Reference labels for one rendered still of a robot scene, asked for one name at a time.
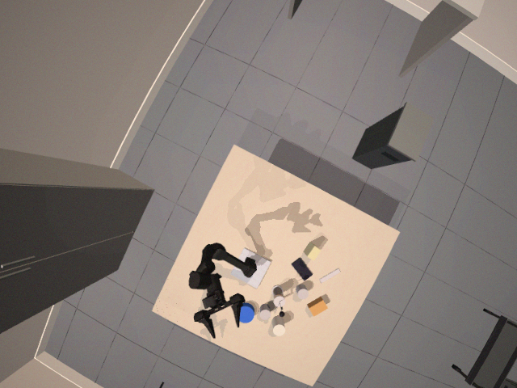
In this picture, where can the white flat bar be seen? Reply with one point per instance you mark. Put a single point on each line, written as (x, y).
(327, 277)

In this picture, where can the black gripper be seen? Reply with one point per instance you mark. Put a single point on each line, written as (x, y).
(203, 316)

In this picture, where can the blue cylinder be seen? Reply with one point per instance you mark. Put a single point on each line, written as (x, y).
(247, 313)

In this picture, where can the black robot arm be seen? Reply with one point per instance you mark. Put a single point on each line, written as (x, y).
(203, 278)

